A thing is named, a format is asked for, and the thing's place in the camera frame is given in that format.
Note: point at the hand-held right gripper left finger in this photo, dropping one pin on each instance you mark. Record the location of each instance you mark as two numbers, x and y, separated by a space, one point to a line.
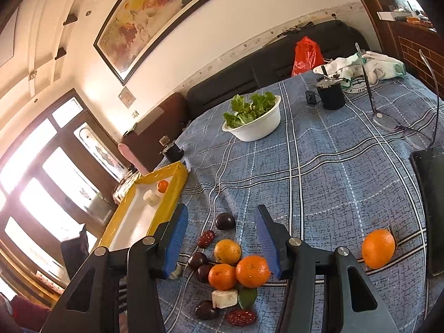
175 242

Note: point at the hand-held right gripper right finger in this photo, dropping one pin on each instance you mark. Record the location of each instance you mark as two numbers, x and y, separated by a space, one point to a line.
267 242

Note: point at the dark purple plum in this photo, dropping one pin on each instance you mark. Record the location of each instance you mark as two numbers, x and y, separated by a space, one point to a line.
197 260
206 309
225 221
204 274

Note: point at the white sugarcane piece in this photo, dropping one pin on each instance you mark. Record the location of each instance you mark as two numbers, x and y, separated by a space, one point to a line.
151 197
224 298
177 271

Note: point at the red date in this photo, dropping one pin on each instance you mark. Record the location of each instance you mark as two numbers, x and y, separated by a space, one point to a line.
240 316
206 238

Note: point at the yellowish orange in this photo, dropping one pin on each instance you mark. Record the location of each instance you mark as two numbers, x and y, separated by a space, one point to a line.
227 251

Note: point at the yellow-edged white tray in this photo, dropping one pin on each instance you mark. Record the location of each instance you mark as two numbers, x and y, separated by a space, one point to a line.
138 222

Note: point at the green leaf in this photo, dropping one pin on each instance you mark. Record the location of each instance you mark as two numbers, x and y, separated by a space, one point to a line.
247 297

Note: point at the small orange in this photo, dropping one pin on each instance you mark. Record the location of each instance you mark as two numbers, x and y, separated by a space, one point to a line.
162 186

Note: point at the orange with stem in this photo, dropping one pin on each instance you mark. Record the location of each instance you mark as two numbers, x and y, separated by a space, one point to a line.
378 248

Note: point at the sofa with patterned blanket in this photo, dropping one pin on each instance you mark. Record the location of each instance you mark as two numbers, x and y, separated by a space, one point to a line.
121 185

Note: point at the blue plaid tablecloth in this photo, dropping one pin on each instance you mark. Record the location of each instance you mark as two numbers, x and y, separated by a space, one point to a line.
329 187

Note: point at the dark red clothing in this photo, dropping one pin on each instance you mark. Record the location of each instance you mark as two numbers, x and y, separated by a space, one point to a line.
20 314

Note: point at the black jar with cork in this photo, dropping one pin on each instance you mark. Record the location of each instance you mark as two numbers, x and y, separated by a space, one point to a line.
171 151

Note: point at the white bowl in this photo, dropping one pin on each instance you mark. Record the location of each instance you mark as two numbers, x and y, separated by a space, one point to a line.
255 125

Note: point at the brown armchair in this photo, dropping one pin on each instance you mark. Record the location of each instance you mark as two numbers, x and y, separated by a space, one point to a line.
163 121

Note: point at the beige cloth patch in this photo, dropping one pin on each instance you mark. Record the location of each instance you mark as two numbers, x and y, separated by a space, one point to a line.
154 116

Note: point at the wooden glass door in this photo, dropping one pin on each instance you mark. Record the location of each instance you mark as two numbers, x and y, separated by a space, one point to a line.
86 116

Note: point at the green lettuce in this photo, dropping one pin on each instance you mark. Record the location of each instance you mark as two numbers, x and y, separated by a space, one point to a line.
249 107

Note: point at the small black cube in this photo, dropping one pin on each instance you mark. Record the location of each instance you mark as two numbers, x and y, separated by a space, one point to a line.
310 97

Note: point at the black cylindrical motor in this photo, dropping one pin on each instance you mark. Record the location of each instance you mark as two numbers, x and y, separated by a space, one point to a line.
331 93

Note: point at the black leather sofa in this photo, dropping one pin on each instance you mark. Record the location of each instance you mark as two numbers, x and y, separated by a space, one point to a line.
225 83

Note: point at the red plastic bag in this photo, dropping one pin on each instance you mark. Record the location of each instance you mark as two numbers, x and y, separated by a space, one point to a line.
307 55

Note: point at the triangular wooden ceiling ornament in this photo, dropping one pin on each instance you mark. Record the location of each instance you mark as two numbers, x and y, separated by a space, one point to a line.
60 52
71 19

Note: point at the wooden brick-pattern ledge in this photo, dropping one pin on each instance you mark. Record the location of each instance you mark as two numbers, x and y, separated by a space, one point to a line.
412 48

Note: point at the white flat box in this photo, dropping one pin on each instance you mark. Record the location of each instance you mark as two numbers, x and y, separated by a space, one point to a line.
390 15

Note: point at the small framed wall panel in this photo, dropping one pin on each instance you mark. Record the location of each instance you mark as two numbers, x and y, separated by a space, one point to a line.
126 97

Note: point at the framed wall painting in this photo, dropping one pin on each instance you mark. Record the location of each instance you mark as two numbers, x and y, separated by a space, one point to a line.
152 20

